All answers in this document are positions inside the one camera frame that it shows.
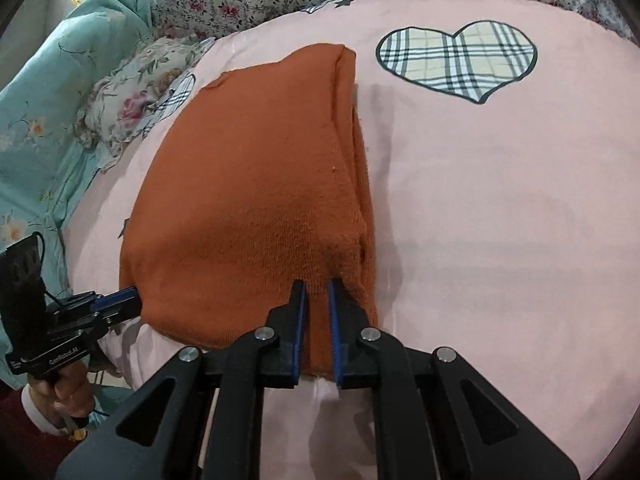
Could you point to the teal floral blanket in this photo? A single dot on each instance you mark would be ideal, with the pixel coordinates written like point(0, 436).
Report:
point(50, 85)

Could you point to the person's left hand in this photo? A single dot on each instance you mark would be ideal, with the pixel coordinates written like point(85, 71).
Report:
point(67, 390)

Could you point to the floral ruffled pillow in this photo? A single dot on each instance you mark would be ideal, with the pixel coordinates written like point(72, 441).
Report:
point(135, 95)

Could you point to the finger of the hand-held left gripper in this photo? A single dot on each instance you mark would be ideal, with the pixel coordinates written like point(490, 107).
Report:
point(116, 297)
point(125, 310)

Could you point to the pink bed sheet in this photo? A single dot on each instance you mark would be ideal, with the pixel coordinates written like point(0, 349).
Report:
point(500, 210)

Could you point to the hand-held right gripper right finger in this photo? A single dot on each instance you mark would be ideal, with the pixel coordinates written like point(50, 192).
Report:
point(336, 332)

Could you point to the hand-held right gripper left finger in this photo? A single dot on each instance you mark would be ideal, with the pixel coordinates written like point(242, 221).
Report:
point(299, 332)

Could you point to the orange knit sweater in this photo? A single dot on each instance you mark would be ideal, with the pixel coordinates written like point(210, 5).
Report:
point(250, 185)

